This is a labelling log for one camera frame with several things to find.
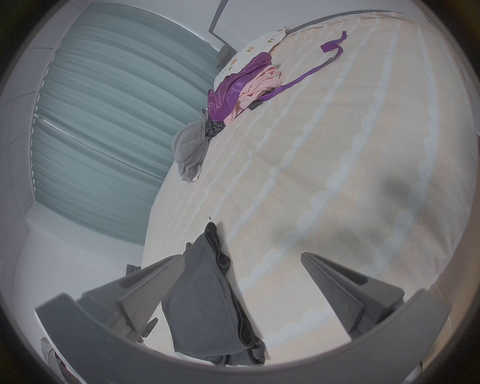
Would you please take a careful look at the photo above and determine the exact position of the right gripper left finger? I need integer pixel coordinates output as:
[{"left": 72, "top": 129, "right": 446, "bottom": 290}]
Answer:
[{"left": 77, "top": 254, "right": 188, "bottom": 332}]

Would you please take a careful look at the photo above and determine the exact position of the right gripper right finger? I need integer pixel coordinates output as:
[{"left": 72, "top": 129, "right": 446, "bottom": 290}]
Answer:
[{"left": 301, "top": 252, "right": 405, "bottom": 336}]

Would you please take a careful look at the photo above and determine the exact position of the black T-shirt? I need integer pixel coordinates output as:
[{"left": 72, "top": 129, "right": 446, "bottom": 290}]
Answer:
[{"left": 161, "top": 221, "right": 268, "bottom": 367}]

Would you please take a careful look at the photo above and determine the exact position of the blue-green curtain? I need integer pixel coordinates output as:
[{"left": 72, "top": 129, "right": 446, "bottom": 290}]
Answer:
[
  {"left": 32, "top": 120, "right": 166, "bottom": 246},
  {"left": 35, "top": 13, "right": 226, "bottom": 181}
]

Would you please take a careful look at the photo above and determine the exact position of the grey garment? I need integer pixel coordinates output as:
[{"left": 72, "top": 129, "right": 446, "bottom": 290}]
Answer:
[{"left": 171, "top": 110, "right": 212, "bottom": 183}]

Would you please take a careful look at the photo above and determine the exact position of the black patterned garment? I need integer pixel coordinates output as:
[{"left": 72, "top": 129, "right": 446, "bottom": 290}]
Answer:
[{"left": 204, "top": 109, "right": 226, "bottom": 137}]

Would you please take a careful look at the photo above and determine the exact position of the purple garment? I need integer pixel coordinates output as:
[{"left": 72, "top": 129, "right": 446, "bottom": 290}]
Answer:
[{"left": 207, "top": 31, "right": 347, "bottom": 121}]

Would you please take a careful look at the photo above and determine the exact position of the pink garment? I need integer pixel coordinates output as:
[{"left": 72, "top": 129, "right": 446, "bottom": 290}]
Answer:
[{"left": 223, "top": 64, "right": 283, "bottom": 126}]

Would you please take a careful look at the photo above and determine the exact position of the grey bedside table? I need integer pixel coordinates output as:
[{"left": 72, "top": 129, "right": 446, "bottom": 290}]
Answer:
[{"left": 217, "top": 45, "right": 235, "bottom": 70}]

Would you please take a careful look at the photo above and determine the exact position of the white printed pillow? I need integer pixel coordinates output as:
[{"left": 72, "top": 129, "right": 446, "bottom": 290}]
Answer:
[{"left": 214, "top": 27, "right": 289, "bottom": 89}]

